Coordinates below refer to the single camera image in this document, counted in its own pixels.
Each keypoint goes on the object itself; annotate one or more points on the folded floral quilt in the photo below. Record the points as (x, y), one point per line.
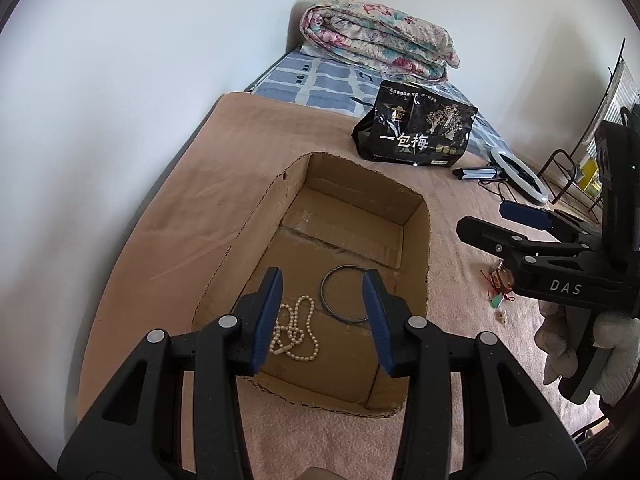
(375, 35)

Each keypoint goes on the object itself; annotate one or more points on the pink fleece blanket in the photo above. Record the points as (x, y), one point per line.
(165, 240)

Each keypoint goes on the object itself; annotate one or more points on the black snack bag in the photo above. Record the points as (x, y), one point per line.
(415, 130)

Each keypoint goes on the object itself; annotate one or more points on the yellow box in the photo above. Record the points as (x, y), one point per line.
(592, 175)

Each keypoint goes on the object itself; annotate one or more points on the white radiator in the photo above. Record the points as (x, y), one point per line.
(625, 90)

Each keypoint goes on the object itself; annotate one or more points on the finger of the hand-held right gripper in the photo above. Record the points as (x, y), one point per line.
(480, 230)
(522, 212)

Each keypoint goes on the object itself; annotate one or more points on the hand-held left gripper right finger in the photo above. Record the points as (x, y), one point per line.
(378, 325)

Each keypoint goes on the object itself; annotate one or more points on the black metal rack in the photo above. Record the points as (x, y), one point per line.
(556, 152)

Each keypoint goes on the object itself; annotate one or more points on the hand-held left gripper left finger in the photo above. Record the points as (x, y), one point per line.
(265, 320)

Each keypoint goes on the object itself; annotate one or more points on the cardboard box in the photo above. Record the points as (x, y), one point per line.
(345, 220)

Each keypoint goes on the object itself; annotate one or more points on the blue plaid bedsheet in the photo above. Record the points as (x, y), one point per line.
(320, 85)

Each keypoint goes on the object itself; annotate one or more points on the person's right hand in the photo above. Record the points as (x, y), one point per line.
(625, 355)

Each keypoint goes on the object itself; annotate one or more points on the dark metal bangle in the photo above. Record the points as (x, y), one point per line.
(322, 291)

